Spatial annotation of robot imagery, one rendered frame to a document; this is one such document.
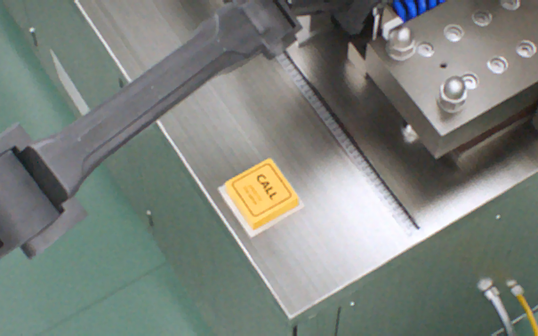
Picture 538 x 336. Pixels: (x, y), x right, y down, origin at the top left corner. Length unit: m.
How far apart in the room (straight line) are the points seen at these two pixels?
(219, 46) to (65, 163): 0.24
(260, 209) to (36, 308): 1.06
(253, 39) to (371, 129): 0.35
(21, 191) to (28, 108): 1.62
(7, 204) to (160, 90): 0.21
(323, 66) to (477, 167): 0.25
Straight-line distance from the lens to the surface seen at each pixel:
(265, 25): 1.31
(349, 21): 1.44
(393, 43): 1.48
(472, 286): 1.90
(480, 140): 1.58
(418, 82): 1.48
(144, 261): 2.49
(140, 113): 1.17
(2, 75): 2.76
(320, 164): 1.56
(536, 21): 1.55
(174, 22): 1.68
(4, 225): 1.09
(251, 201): 1.51
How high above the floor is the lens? 2.27
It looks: 62 degrees down
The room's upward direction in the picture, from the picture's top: 1 degrees counter-clockwise
